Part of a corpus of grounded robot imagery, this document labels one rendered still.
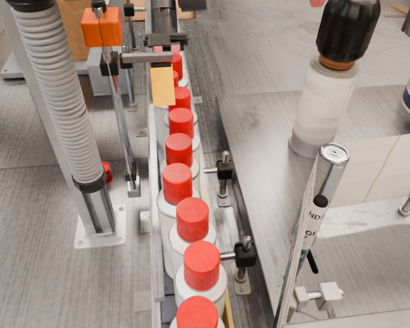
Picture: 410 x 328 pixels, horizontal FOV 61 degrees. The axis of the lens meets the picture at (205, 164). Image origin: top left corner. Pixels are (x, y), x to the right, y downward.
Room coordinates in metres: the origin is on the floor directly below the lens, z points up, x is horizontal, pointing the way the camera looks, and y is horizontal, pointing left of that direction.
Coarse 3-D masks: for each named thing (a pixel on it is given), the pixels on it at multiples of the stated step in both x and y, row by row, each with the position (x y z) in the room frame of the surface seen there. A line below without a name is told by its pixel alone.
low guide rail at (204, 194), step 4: (180, 52) 0.86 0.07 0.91; (184, 64) 0.79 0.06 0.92; (184, 68) 0.77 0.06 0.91; (184, 72) 0.76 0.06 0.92; (188, 84) 0.70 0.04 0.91; (192, 108) 0.61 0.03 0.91; (200, 156) 0.46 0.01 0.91; (200, 160) 0.45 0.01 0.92; (200, 164) 0.44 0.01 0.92; (200, 168) 0.43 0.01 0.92; (200, 172) 0.42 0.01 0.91; (200, 176) 0.41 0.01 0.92; (204, 176) 0.41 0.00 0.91; (200, 180) 0.40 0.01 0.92; (204, 180) 0.40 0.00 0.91; (200, 184) 0.39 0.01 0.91; (204, 184) 0.39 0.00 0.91; (200, 188) 0.38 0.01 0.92; (204, 188) 0.38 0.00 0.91; (200, 192) 0.37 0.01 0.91; (204, 192) 0.37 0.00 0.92; (200, 196) 0.37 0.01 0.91; (204, 196) 0.37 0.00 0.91; (204, 200) 0.36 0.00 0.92; (208, 200) 0.36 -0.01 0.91; (208, 204) 0.35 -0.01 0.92; (216, 244) 0.28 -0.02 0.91
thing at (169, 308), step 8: (152, 32) 1.05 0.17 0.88; (152, 48) 0.94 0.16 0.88; (160, 176) 0.44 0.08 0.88; (160, 184) 0.42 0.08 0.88; (168, 280) 0.23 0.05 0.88; (168, 288) 0.22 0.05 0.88; (168, 296) 0.21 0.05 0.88; (168, 304) 0.20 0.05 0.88; (168, 312) 0.19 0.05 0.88; (168, 320) 0.18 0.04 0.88
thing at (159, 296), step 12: (156, 144) 0.44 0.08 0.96; (156, 156) 0.41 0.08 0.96; (156, 168) 0.38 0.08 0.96; (156, 180) 0.36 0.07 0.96; (156, 192) 0.33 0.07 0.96; (156, 204) 0.31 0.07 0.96; (156, 216) 0.29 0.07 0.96; (156, 228) 0.27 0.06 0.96; (156, 240) 0.25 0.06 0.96; (156, 252) 0.23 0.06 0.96; (156, 264) 0.21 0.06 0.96; (156, 276) 0.20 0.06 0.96; (156, 288) 0.18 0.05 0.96; (156, 300) 0.17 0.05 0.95
